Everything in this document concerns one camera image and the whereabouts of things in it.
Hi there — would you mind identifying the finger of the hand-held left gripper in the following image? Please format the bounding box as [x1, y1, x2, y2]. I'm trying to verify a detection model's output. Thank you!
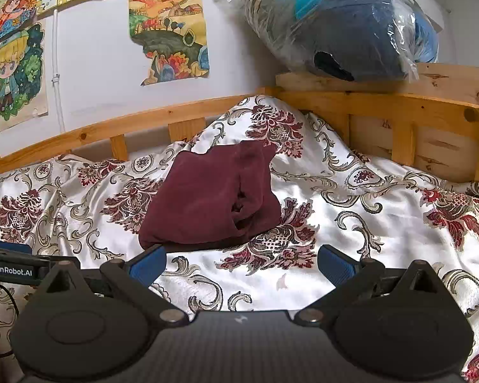
[0, 240, 34, 254]

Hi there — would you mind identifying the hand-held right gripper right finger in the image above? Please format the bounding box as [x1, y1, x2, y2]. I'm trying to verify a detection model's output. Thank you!
[293, 243, 444, 326]

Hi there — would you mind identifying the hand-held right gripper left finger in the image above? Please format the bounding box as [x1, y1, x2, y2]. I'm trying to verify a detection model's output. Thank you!
[40, 243, 188, 324]

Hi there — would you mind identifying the maroon long-sleeve top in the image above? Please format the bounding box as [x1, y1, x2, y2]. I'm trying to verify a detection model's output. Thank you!
[139, 139, 282, 253]

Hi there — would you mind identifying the floral satin blanket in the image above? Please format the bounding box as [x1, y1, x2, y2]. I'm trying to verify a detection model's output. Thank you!
[0, 95, 479, 383]

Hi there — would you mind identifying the blond cartoon character poster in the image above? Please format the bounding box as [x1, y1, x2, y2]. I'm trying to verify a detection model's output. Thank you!
[0, 23, 49, 133]

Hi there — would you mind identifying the colourful landscape poster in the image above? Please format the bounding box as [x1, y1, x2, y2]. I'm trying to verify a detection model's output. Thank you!
[128, 0, 210, 86]

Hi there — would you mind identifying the orange-haired character poster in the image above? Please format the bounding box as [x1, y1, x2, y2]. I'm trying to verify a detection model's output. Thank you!
[0, 0, 41, 53]

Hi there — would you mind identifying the plastic-wrapped blue plush bundle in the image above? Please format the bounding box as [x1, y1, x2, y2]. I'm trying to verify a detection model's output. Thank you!
[239, 0, 440, 82]

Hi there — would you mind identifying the wooden bed frame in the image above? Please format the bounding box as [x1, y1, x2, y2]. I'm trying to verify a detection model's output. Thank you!
[0, 62, 479, 184]

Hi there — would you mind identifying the white wall pipe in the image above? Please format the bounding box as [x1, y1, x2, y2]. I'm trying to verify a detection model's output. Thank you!
[51, 8, 65, 134]

